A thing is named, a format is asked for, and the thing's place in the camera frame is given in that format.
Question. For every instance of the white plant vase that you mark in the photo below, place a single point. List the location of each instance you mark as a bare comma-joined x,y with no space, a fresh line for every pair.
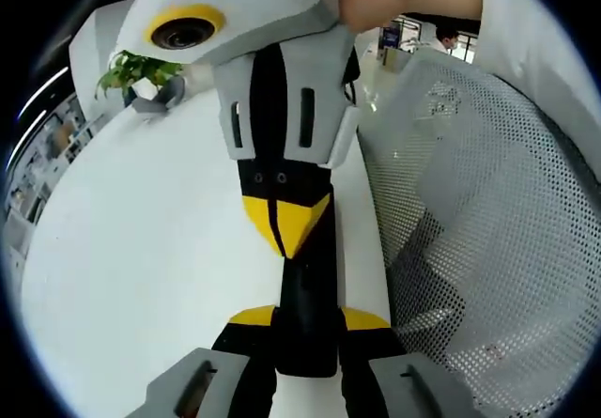
144,91

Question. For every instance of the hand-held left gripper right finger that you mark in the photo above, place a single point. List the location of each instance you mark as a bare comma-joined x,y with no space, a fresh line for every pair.
389,380

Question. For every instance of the black remote control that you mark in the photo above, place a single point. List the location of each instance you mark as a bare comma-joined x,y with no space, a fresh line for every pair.
307,305

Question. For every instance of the green leafy plant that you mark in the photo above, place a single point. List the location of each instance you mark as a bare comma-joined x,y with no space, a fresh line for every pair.
136,68

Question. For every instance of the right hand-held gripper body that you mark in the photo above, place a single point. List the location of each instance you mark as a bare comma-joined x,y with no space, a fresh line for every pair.
263,0

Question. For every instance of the person's white shirt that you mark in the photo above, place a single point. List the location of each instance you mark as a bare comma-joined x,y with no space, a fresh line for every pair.
530,33

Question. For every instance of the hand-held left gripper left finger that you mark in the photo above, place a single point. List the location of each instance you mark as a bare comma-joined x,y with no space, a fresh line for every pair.
225,371

